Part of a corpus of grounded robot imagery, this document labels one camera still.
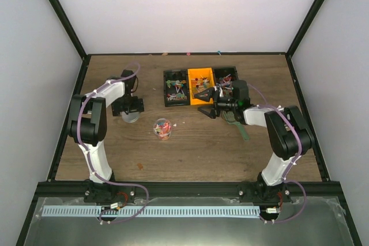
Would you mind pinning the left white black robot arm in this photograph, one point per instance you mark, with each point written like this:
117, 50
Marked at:
87, 121

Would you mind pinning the black aluminium frame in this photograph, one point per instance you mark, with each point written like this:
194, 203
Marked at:
53, 188

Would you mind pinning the clear plastic cup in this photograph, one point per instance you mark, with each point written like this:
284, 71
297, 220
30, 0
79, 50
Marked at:
162, 129

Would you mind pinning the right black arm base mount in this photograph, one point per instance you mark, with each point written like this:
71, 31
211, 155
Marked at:
259, 193

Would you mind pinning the orange candy bin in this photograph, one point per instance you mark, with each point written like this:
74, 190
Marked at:
200, 79

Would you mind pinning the light blue slotted cable duct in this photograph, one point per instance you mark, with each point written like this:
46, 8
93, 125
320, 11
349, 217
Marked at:
155, 211

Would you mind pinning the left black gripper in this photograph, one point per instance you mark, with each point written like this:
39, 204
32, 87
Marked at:
138, 106

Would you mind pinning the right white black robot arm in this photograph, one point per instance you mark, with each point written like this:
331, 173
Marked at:
289, 134

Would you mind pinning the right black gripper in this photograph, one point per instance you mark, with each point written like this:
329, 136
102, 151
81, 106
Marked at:
212, 114

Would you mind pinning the black candy bin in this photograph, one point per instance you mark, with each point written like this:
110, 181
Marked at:
224, 76
176, 88

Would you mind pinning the green plastic scoop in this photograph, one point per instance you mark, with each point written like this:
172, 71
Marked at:
230, 119

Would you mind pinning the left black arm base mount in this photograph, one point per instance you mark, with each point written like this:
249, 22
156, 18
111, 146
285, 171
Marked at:
104, 194

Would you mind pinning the white round cup lid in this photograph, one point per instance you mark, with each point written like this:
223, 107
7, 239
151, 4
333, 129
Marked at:
130, 117

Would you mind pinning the orange candy on table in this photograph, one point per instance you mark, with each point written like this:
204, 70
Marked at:
140, 166

